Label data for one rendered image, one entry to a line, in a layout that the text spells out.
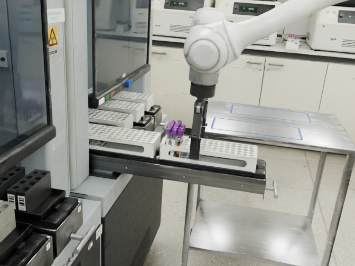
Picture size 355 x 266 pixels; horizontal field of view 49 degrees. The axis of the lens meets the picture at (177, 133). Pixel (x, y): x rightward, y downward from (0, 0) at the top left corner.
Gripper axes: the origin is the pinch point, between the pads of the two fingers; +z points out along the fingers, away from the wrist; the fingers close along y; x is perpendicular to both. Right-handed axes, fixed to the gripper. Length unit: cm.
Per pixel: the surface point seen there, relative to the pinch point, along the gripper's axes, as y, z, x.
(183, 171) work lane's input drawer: -6.7, 6.2, 2.7
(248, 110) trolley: 60, 4, -15
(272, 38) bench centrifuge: 230, -11, -29
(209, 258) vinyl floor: 56, 86, -6
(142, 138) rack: -1.6, -0.7, 17.5
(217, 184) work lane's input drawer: -6.8, 9.0, -8.2
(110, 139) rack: -4.9, -0.2, 26.9
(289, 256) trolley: 31, 58, -40
